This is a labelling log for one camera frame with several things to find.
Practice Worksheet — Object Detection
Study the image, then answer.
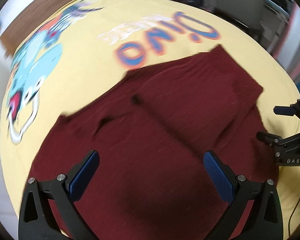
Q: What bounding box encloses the dark red knit sweater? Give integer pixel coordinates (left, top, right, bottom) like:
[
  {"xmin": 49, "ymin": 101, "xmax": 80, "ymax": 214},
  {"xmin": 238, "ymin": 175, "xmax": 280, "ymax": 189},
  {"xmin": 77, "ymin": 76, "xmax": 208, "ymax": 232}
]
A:
[{"xmin": 30, "ymin": 46, "xmax": 279, "ymax": 239}]

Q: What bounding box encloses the grey upholstered chair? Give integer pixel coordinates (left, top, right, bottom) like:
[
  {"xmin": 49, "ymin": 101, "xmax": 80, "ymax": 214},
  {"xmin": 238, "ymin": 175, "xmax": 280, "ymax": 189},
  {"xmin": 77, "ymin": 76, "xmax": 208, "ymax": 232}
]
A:
[{"xmin": 214, "ymin": 0, "xmax": 265, "ymax": 40}]

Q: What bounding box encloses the yellow dinosaur print bedspread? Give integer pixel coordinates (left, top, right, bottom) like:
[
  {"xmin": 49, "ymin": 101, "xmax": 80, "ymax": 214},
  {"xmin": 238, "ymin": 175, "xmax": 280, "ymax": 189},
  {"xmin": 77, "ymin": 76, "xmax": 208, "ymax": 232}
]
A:
[{"xmin": 0, "ymin": 0, "xmax": 300, "ymax": 237}]

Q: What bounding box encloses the wooden bed headboard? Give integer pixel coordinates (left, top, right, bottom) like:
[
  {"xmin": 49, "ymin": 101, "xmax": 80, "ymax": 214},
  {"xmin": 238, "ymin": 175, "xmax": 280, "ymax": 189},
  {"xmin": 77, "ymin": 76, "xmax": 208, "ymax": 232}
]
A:
[{"xmin": 0, "ymin": 0, "xmax": 72, "ymax": 54}]

